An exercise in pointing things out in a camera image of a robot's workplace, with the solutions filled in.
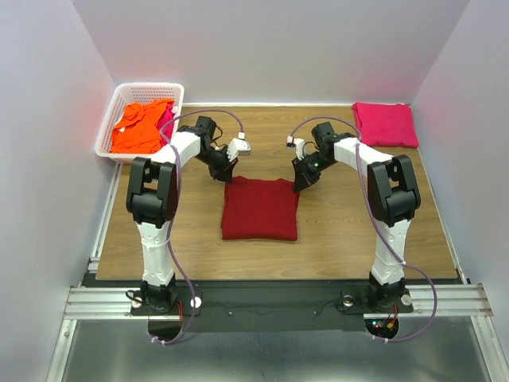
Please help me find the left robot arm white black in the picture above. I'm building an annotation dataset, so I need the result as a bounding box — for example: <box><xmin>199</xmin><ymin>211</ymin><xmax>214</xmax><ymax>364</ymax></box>
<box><xmin>126</xmin><ymin>115</ymin><xmax>251</xmax><ymax>314</ymax></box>

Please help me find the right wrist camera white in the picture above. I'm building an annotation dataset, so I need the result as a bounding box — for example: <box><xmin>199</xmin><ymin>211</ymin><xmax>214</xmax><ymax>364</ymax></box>
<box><xmin>286</xmin><ymin>135</ymin><xmax>307</xmax><ymax>160</ymax></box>

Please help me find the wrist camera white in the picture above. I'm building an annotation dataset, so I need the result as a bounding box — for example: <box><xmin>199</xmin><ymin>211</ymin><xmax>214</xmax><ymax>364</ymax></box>
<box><xmin>227</xmin><ymin>132</ymin><xmax>251</xmax><ymax>162</ymax></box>
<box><xmin>286</xmin><ymin>135</ymin><xmax>307</xmax><ymax>160</ymax></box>

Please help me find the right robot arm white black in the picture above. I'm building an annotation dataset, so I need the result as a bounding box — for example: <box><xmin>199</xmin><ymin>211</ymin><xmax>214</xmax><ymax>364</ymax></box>
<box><xmin>286</xmin><ymin>122</ymin><xmax>421</xmax><ymax>310</ymax></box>

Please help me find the pink t shirt in basket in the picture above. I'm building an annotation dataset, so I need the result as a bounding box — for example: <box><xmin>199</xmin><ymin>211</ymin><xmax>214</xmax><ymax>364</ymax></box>
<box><xmin>157</xmin><ymin>104</ymin><xmax>177</xmax><ymax>136</ymax></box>

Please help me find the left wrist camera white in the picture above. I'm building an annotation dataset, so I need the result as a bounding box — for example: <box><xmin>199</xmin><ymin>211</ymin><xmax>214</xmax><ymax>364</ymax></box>
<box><xmin>227</xmin><ymin>132</ymin><xmax>251</xmax><ymax>162</ymax></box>

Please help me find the folded pink t shirt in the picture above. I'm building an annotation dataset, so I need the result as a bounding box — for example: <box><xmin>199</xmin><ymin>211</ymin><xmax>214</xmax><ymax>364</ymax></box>
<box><xmin>352</xmin><ymin>102</ymin><xmax>419</xmax><ymax>149</ymax></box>

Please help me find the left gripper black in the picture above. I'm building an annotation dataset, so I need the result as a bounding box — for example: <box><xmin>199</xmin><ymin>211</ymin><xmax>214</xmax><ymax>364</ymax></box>
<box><xmin>194</xmin><ymin>145</ymin><xmax>238</xmax><ymax>183</ymax></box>

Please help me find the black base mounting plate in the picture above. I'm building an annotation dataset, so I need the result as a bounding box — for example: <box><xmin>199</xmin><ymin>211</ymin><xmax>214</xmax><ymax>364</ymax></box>
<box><xmin>78</xmin><ymin>279</ymin><xmax>413</xmax><ymax>339</ymax></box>

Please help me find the orange t shirt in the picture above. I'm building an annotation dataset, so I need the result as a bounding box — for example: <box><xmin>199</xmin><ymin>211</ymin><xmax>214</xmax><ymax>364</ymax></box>
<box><xmin>110</xmin><ymin>99</ymin><xmax>174</xmax><ymax>154</ymax></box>

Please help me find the white plastic laundry basket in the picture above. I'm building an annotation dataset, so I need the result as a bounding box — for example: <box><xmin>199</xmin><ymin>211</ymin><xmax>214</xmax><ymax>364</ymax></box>
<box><xmin>95</xmin><ymin>82</ymin><xmax>185</xmax><ymax>164</ymax></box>

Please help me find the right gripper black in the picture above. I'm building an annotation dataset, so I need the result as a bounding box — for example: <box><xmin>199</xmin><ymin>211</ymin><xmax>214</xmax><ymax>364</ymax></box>
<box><xmin>292</xmin><ymin>151</ymin><xmax>336</xmax><ymax>192</ymax></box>

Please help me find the aluminium frame rail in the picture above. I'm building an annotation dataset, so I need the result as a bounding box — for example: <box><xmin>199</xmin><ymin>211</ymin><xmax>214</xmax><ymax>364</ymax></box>
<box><xmin>64</xmin><ymin>284</ymin><xmax>493</xmax><ymax>320</ymax></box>

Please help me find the dark red t shirt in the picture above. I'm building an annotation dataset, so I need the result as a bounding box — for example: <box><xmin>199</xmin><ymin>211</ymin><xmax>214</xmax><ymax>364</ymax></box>
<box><xmin>220</xmin><ymin>176</ymin><xmax>299</xmax><ymax>242</ymax></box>

